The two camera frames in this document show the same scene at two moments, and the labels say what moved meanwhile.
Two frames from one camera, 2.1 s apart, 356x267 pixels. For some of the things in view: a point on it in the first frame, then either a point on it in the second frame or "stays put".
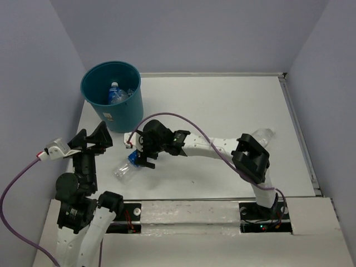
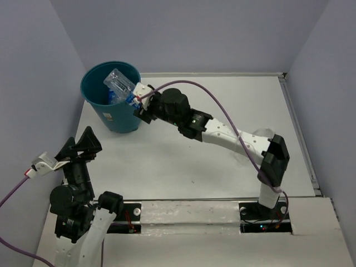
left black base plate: [130, 212] stays put
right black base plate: [254, 218] stays put
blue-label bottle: [116, 95] stays put
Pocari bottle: [133, 162] -> [121, 88]
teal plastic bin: [113, 90] stays put
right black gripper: [143, 160] -> [142, 115]
